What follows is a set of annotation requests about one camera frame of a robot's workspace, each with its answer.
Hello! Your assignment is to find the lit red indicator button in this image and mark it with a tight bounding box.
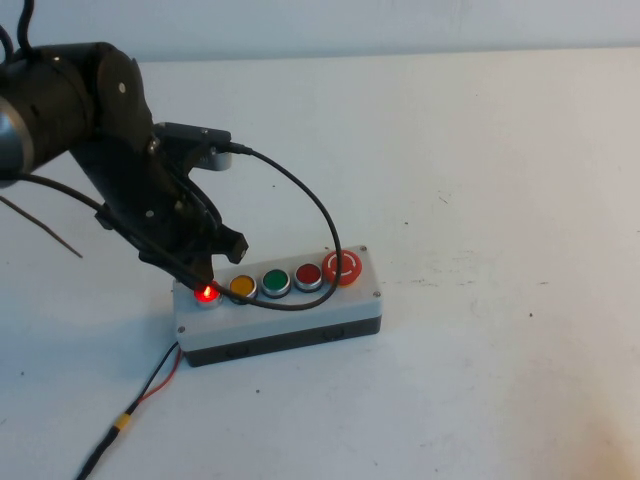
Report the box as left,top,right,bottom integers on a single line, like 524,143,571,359
193,282,223,310

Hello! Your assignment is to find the black sleeved power cable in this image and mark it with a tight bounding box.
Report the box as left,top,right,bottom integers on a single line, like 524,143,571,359
74,427,121,480

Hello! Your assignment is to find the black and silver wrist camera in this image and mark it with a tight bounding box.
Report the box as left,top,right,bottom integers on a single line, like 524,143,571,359
153,121,234,172

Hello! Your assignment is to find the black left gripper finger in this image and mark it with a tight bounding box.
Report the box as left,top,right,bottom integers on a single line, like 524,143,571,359
183,253,216,285
211,223,250,265

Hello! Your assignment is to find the green push button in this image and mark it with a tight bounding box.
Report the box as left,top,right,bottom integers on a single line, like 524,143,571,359
261,268,292,300

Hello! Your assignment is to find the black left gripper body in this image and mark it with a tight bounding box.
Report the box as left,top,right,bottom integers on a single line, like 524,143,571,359
73,133,224,265

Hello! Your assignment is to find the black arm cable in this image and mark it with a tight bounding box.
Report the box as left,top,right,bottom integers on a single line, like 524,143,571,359
0,23,17,64
16,0,37,52

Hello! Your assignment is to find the thin red wire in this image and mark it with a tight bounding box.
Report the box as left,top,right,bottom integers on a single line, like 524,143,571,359
128,347,185,414

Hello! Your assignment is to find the thin brown wire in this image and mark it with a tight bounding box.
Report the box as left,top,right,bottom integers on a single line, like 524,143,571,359
0,195,84,259

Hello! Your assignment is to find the white and black button box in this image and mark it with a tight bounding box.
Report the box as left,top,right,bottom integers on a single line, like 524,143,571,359
173,244,385,369

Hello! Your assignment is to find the red emergency stop mushroom button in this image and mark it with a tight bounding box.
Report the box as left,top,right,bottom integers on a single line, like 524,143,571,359
322,248,363,289

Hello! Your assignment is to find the thin black wire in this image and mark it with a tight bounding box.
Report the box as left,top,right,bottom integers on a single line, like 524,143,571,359
124,341,181,416

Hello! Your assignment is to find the dark red push button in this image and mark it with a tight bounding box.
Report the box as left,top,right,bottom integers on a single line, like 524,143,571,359
293,263,325,295

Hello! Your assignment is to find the long black camera cable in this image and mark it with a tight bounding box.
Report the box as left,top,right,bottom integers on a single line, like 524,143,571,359
0,141,344,312

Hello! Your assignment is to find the yellow push button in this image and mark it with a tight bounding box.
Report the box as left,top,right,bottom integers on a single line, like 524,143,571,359
228,273,260,306

